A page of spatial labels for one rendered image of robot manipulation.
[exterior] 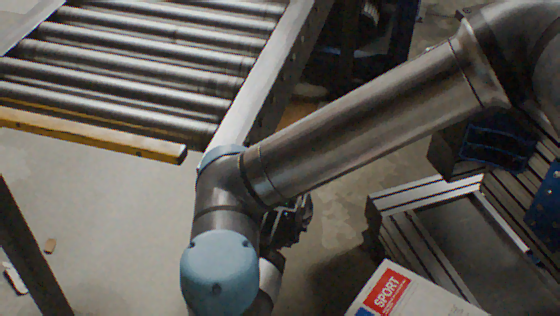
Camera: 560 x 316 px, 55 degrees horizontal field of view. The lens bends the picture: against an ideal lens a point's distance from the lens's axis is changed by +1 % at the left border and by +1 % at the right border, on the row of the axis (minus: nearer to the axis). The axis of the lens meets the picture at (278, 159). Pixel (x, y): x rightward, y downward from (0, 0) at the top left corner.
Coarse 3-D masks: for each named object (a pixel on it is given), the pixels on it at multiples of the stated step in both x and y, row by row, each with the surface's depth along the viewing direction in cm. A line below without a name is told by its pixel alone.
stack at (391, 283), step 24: (384, 264) 64; (384, 288) 61; (408, 288) 61; (432, 288) 61; (360, 312) 59; (384, 312) 59; (408, 312) 59; (432, 312) 59; (456, 312) 59; (480, 312) 59
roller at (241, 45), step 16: (64, 16) 110; (80, 16) 110; (96, 16) 109; (112, 16) 109; (112, 32) 109; (128, 32) 108; (144, 32) 107; (160, 32) 106; (176, 32) 106; (192, 32) 105; (208, 32) 105; (208, 48) 104; (224, 48) 104; (240, 48) 103; (256, 48) 102
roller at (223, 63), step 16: (48, 32) 106; (64, 32) 105; (80, 32) 105; (96, 32) 105; (96, 48) 104; (112, 48) 103; (128, 48) 102; (144, 48) 102; (160, 48) 101; (176, 48) 101; (192, 48) 101; (176, 64) 101; (192, 64) 100; (208, 64) 99; (224, 64) 98; (240, 64) 98
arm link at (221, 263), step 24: (216, 216) 56; (240, 216) 57; (192, 240) 52; (216, 240) 52; (240, 240) 52; (192, 264) 50; (216, 264) 50; (240, 264) 50; (192, 288) 49; (216, 288) 49; (240, 288) 49; (192, 312) 52; (216, 312) 50; (240, 312) 51
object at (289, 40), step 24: (312, 0) 114; (288, 24) 107; (312, 24) 116; (264, 48) 101; (288, 48) 101; (312, 48) 122; (264, 72) 96; (288, 72) 103; (240, 96) 91; (264, 96) 91; (288, 96) 107; (240, 120) 86; (264, 120) 92; (216, 144) 82; (240, 144) 82
